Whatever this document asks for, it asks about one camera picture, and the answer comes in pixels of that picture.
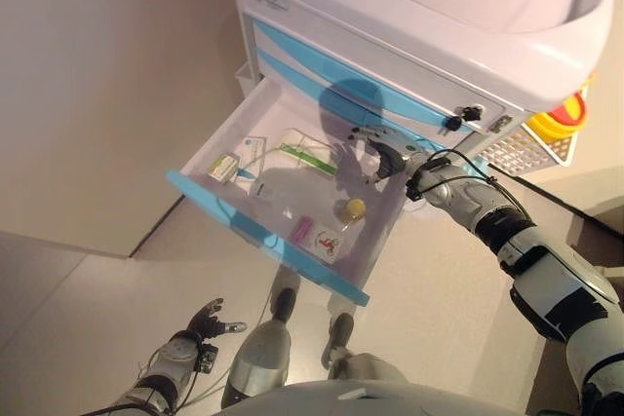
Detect black cart keys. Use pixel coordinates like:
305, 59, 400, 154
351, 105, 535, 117
438, 104, 484, 137

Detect green white medicine box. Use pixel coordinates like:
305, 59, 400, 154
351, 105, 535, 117
207, 152, 240, 183

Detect white packet green stripe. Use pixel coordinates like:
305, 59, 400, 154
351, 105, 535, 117
272, 128, 340, 176

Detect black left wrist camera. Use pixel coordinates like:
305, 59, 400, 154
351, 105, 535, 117
194, 343, 219, 373

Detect clear plastic tubing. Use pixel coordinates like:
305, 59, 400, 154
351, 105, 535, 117
238, 140, 337, 183

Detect yellow sharps container red lid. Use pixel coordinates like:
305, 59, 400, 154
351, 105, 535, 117
528, 90, 591, 139

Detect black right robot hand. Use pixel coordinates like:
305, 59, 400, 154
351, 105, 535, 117
348, 126, 426, 184

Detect white mesh basket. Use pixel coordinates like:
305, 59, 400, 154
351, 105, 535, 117
480, 121, 579, 173

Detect pink box red figure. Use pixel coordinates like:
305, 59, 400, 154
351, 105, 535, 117
292, 214, 347, 259

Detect clear plastic wrapped package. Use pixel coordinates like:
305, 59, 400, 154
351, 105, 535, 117
242, 134, 268, 165

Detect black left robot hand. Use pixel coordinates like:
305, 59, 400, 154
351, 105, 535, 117
187, 297, 248, 339

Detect white medical cart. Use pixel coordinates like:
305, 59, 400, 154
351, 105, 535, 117
221, 0, 624, 169

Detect yellow round medicine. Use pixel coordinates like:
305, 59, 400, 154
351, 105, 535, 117
335, 197, 367, 222

